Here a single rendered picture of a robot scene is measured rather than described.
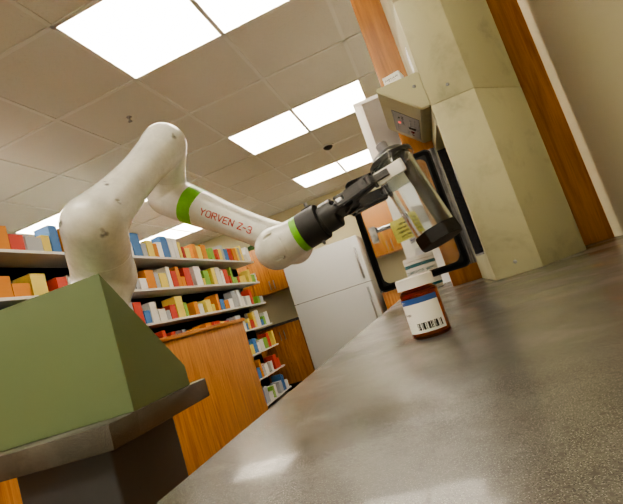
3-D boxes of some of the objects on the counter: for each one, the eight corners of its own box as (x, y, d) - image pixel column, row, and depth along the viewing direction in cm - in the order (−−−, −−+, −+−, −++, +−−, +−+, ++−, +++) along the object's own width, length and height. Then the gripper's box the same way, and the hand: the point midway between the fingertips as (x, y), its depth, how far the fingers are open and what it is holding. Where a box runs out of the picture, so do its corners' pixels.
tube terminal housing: (566, 252, 134) (476, 25, 143) (607, 246, 102) (488, -44, 112) (482, 278, 140) (401, 58, 149) (496, 280, 108) (392, 2, 118)
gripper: (299, 197, 99) (389, 140, 93) (332, 214, 119) (408, 168, 113) (314, 226, 98) (407, 170, 91) (344, 238, 118) (422, 193, 111)
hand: (398, 175), depth 103 cm, fingers closed on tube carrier, 9 cm apart
